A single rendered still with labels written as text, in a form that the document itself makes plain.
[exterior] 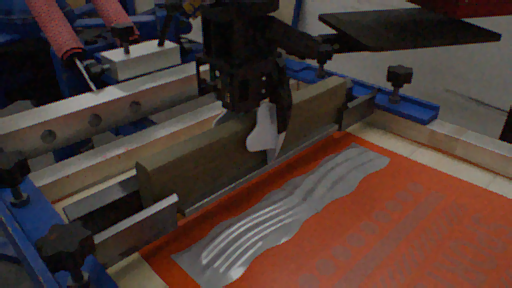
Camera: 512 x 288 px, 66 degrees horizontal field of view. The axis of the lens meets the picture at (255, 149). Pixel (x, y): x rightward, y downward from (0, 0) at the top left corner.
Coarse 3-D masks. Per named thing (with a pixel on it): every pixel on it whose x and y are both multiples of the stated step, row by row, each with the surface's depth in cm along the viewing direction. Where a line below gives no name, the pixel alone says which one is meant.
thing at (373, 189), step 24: (336, 144) 65; (360, 144) 65; (288, 168) 59; (312, 168) 59; (384, 168) 59; (408, 168) 59; (432, 168) 59; (360, 192) 54; (384, 192) 54; (456, 192) 54; (480, 192) 54; (336, 216) 50; (360, 216) 50; (504, 216) 50
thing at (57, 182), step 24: (168, 120) 65; (192, 120) 65; (384, 120) 68; (408, 120) 65; (432, 120) 65; (120, 144) 58; (144, 144) 59; (168, 144) 62; (432, 144) 64; (456, 144) 61; (480, 144) 58; (504, 144) 58; (48, 168) 53; (72, 168) 53; (96, 168) 55; (120, 168) 58; (504, 168) 57; (48, 192) 51; (72, 192) 54
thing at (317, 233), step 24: (240, 192) 54; (264, 192) 54; (192, 216) 50; (216, 216) 50; (312, 216) 50; (168, 240) 47; (192, 240) 47; (288, 240) 47; (312, 240) 47; (336, 240) 47; (168, 264) 44; (264, 264) 44; (288, 264) 44
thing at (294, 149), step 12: (324, 132) 61; (300, 144) 57; (312, 144) 59; (276, 156) 55; (288, 156) 56; (252, 168) 52; (264, 168) 53; (228, 180) 50; (240, 180) 50; (204, 192) 48; (216, 192) 48; (228, 192) 49; (192, 204) 46; (204, 204) 47
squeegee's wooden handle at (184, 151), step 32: (320, 96) 58; (224, 128) 48; (288, 128) 55; (320, 128) 61; (160, 160) 42; (192, 160) 44; (224, 160) 48; (256, 160) 53; (160, 192) 43; (192, 192) 46
